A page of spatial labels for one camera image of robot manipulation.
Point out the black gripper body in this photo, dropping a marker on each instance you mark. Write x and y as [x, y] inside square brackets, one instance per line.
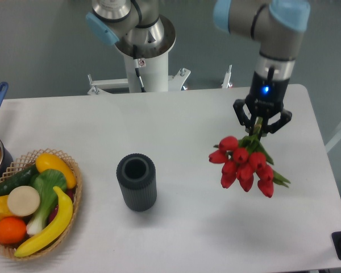
[266, 98]

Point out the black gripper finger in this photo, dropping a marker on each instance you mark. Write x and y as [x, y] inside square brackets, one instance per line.
[248, 123]
[285, 117]

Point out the red tulip bouquet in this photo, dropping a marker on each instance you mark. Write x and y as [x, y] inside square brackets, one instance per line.
[245, 159]

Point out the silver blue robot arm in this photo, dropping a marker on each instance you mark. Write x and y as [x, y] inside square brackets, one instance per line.
[278, 26]

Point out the dark grey ribbed vase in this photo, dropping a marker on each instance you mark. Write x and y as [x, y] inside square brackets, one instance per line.
[136, 175]

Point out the red fruit in basket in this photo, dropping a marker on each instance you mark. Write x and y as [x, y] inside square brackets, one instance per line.
[70, 193]

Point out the yellow banana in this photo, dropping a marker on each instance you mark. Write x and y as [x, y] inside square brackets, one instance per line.
[52, 231]

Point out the yellow squash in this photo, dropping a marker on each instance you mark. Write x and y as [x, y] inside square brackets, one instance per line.
[47, 161]

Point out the green white leek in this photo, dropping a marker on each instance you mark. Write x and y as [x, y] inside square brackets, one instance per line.
[43, 183]

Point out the green cucumber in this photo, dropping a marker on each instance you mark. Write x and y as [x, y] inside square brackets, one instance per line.
[21, 178]

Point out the woven wicker basket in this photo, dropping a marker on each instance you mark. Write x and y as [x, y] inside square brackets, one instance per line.
[26, 161]

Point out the beige round disc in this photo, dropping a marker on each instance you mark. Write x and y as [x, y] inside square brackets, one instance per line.
[23, 201]

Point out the orange fruit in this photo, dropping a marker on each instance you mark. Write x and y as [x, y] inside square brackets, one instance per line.
[12, 230]

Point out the white table clamp bracket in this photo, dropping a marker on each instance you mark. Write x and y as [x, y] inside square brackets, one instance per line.
[176, 82]

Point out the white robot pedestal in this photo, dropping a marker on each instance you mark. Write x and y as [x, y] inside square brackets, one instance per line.
[145, 52]

